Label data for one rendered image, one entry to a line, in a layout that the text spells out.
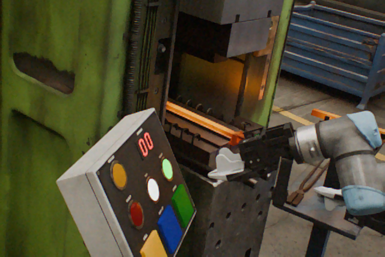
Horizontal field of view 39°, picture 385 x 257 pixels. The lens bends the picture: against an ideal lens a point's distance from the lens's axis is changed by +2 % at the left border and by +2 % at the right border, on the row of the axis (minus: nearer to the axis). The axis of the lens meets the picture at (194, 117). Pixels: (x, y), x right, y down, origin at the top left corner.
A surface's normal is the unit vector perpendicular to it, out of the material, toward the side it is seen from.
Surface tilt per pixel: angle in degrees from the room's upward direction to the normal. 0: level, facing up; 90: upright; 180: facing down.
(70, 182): 90
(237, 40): 90
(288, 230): 0
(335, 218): 0
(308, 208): 0
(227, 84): 90
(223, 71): 90
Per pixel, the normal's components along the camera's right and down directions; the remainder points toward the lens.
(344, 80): -0.64, 0.21
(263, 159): -0.25, 0.34
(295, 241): 0.15, -0.91
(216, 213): 0.76, 0.35
